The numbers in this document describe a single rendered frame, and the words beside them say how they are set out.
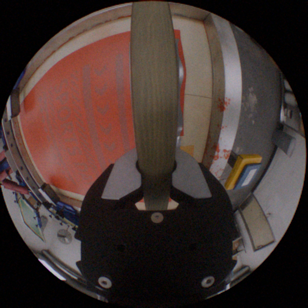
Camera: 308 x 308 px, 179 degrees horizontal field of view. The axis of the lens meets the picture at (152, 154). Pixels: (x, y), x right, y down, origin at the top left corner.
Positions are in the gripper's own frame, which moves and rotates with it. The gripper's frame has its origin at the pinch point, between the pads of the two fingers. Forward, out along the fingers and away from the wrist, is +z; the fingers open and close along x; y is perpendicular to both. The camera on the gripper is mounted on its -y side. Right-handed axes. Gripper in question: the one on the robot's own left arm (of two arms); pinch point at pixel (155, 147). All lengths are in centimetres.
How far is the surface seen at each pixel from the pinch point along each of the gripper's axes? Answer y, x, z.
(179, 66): -11.6, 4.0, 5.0
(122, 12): -25.0, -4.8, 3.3
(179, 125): -1.5, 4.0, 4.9
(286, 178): 84, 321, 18
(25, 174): 11, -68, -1
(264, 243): 254, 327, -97
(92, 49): -17.8, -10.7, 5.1
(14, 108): -17.5, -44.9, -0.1
